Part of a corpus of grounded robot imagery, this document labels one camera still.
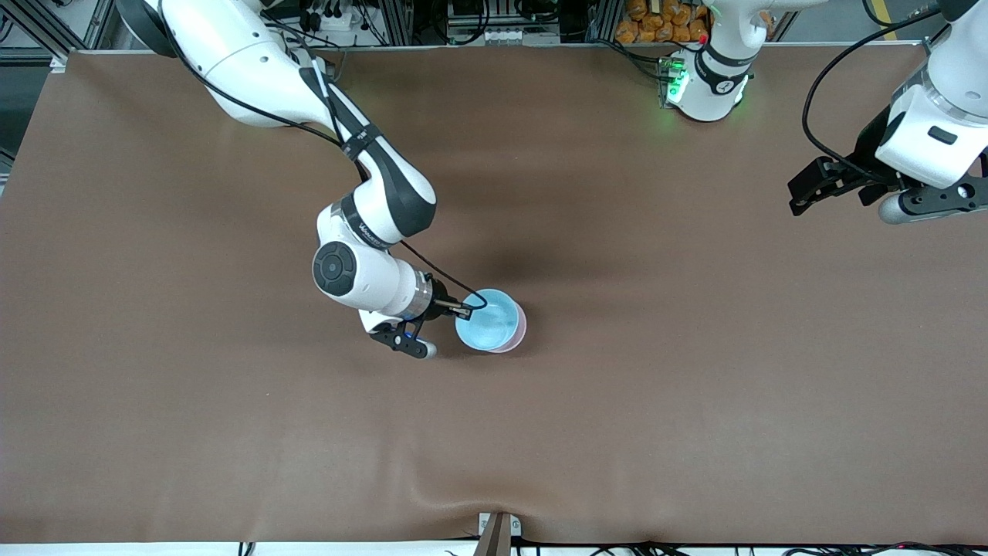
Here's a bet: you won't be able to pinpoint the pink bowl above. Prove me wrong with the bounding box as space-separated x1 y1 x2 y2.
482 300 528 355

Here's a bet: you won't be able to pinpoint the white power strip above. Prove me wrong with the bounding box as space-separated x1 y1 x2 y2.
299 0 364 33

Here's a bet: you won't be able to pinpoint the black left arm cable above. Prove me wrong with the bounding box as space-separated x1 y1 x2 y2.
801 6 944 183

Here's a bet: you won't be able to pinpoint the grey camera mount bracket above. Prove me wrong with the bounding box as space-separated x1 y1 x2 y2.
475 512 523 556

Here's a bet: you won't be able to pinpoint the aluminium frame profile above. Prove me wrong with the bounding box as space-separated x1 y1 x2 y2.
0 0 74 63
588 0 622 43
380 0 414 46

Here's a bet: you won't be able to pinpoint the orange packaged goods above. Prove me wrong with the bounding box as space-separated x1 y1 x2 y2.
615 0 709 44

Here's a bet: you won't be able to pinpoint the blue bowl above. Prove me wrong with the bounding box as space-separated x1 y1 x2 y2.
455 289 523 352

